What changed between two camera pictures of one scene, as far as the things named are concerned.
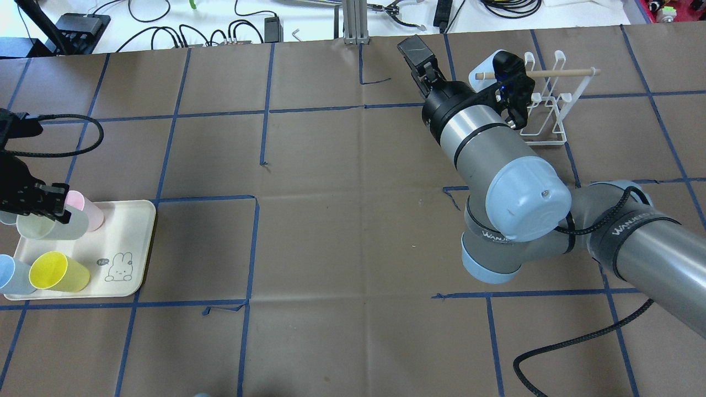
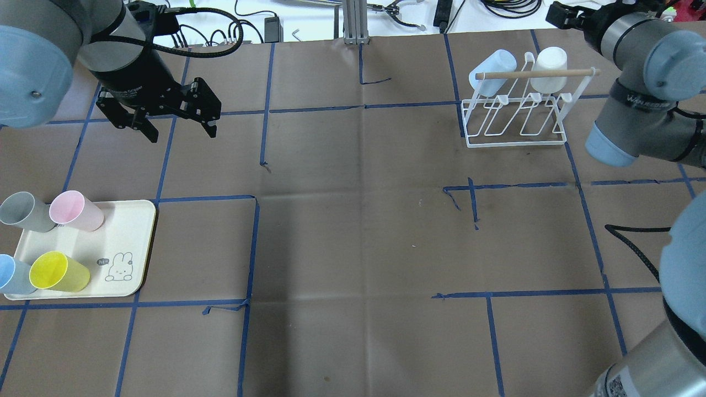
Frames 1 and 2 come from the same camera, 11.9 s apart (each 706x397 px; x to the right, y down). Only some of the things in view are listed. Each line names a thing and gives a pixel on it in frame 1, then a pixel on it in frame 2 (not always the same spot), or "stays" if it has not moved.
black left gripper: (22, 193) to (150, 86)
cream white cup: (36, 226) to (551, 58)
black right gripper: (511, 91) to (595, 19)
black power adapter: (273, 30) stays
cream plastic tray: (115, 253) stays
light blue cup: (486, 65) stays
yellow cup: (55, 270) stays
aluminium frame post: (355, 22) stays
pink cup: (95, 217) stays
